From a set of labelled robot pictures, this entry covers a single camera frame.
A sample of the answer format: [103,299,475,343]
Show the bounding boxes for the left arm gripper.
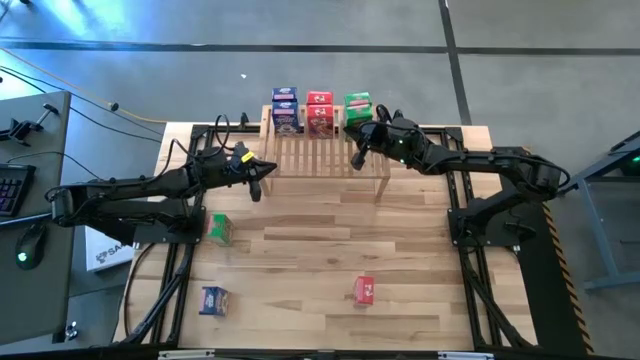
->
[214,144,278,185]

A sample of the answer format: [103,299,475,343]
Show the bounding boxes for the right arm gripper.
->
[345,118,429,169]

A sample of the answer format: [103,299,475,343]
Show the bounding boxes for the green Apple Jacks cereal box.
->
[343,103,375,130]
[343,91,373,108]
[207,212,235,247]

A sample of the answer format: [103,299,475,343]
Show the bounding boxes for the red Froot Loops cereal box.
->
[353,274,376,306]
[305,90,335,107]
[305,103,335,140]

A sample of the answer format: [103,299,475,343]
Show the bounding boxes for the blue Frosted Flakes cereal box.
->
[271,87,299,104]
[198,285,231,318]
[271,100,301,136]

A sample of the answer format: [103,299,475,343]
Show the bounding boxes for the wooden slatted shelf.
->
[255,104,391,202]

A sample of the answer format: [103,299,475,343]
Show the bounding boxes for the white printed box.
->
[84,224,139,274]

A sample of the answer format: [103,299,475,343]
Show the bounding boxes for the blue-grey metal stand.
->
[549,130,640,294]

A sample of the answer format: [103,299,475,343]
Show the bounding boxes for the black hazard-striped floor mat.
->
[492,145,596,357]

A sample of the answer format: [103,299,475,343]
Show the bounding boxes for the black computer mouse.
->
[14,222,50,271]

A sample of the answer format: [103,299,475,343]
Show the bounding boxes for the black desk clamp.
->
[0,103,60,147]

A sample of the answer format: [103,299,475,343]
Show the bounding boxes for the black keyboard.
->
[0,162,37,219]

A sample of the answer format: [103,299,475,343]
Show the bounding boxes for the dark grey desk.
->
[0,212,76,346]

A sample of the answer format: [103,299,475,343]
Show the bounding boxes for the black aluminium table frame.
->
[117,122,539,351]

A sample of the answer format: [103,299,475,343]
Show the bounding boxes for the black floor cable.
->
[0,64,164,145]

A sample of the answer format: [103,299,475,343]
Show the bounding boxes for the silver metal bracket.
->
[157,349,216,360]
[437,351,495,360]

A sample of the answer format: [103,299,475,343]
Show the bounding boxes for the black keyboard cable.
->
[4,149,104,181]

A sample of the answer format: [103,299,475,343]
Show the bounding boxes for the yellow cable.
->
[0,47,169,125]

